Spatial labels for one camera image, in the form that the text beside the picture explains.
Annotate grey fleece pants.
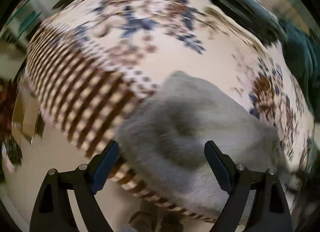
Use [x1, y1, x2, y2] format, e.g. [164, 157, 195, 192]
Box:
[116, 71, 286, 219]

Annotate floral bed sheet mattress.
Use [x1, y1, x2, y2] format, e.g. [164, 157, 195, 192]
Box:
[26, 0, 314, 223]

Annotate dark green plush blanket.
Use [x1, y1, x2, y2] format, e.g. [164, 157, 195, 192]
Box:
[279, 20, 319, 122]

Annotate folded cream garment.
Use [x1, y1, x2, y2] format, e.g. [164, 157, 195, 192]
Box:
[204, 5, 268, 57]

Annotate teal shelf rack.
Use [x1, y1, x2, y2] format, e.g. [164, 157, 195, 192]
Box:
[4, 0, 43, 48]

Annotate folded dark teal clothes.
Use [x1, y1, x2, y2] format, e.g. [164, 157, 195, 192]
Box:
[211, 0, 286, 45]

